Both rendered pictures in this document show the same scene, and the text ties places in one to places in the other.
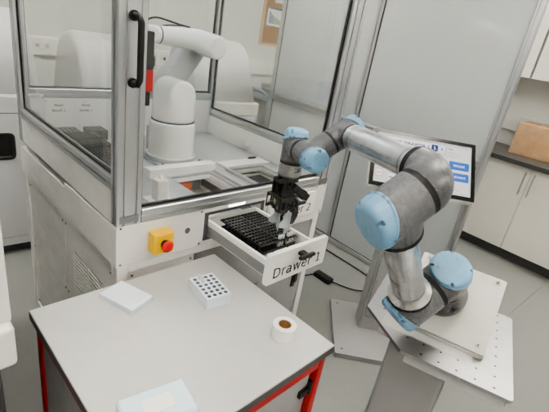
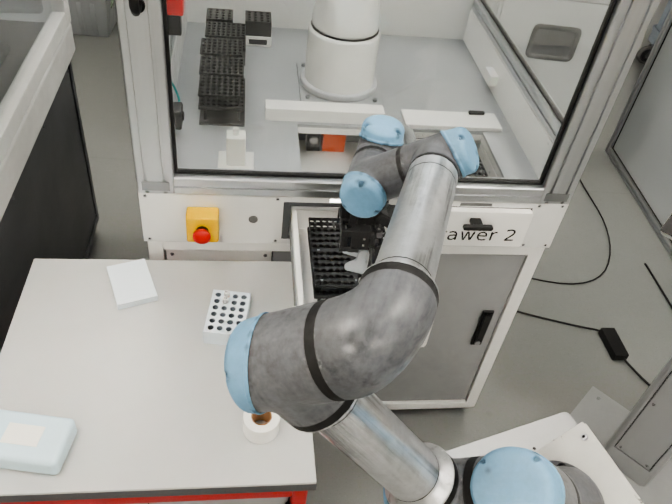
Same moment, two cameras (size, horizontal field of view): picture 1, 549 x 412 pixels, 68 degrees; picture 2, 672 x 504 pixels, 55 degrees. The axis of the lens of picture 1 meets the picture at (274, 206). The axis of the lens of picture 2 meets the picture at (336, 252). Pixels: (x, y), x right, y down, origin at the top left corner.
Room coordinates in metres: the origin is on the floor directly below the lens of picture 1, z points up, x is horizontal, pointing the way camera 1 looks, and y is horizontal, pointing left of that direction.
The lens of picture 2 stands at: (0.46, -0.56, 1.85)
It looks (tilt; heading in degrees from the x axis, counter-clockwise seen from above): 42 degrees down; 37
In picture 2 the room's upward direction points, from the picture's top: 9 degrees clockwise
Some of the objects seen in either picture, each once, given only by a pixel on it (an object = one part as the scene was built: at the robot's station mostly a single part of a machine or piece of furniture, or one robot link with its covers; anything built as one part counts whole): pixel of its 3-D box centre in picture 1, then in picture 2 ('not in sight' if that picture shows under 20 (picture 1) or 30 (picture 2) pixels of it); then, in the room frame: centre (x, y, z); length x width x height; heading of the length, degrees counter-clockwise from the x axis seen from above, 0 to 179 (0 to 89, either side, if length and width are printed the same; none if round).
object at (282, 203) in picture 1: (283, 192); (362, 219); (1.25, -0.02, 1.08); 0.09 x 0.08 x 0.12; 138
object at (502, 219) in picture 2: (292, 206); (470, 227); (1.64, -0.08, 0.87); 0.29 x 0.02 x 0.11; 138
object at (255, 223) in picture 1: (256, 235); (349, 260); (1.32, 0.04, 0.87); 0.22 x 0.18 x 0.06; 48
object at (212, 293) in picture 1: (209, 290); (227, 317); (1.06, 0.16, 0.78); 0.12 x 0.08 x 0.04; 41
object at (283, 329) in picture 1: (283, 329); (261, 422); (0.94, -0.09, 0.78); 0.07 x 0.07 x 0.04
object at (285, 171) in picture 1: (290, 169); not in sight; (1.25, -0.03, 1.16); 0.08 x 0.08 x 0.05
